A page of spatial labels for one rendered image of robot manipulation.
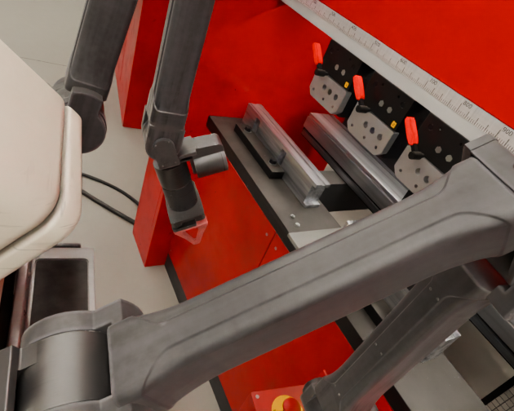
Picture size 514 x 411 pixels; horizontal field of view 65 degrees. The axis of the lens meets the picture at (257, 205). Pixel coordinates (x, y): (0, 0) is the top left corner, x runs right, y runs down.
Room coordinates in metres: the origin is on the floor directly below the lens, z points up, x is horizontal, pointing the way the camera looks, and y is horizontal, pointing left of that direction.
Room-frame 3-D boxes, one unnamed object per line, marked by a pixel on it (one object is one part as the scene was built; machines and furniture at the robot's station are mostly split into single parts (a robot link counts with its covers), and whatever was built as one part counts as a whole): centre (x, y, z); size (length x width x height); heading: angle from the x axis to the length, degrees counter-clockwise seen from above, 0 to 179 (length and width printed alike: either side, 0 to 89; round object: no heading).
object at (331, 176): (1.47, -0.35, 0.81); 0.64 x 0.08 x 0.14; 132
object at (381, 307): (0.81, -0.35, 0.89); 0.30 x 0.05 x 0.03; 42
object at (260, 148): (1.29, 0.08, 0.89); 0.30 x 0.05 x 0.03; 42
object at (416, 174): (0.90, -0.34, 1.26); 0.15 x 0.09 x 0.17; 42
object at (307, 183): (1.29, 0.00, 0.92); 0.50 x 0.06 x 0.10; 42
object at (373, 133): (1.05, -0.21, 1.26); 0.15 x 0.09 x 0.17; 42
